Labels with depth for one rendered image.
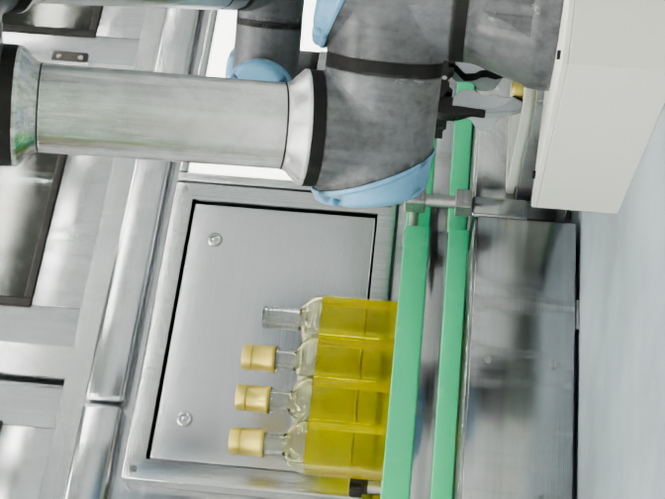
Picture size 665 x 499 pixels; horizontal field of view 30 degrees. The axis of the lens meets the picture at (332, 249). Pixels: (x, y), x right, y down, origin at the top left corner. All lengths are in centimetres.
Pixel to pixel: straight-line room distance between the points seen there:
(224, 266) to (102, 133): 67
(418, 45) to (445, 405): 46
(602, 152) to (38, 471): 97
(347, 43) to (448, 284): 42
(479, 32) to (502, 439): 48
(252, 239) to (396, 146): 68
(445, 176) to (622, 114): 63
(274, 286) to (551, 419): 54
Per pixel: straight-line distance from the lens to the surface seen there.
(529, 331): 148
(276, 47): 140
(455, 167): 171
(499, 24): 117
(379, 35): 118
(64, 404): 180
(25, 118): 118
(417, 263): 152
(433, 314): 150
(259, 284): 181
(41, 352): 184
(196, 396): 175
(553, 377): 146
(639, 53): 105
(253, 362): 161
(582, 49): 104
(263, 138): 119
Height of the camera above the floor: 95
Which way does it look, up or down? 4 degrees up
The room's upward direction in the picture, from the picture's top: 85 degrees counter-clockwise
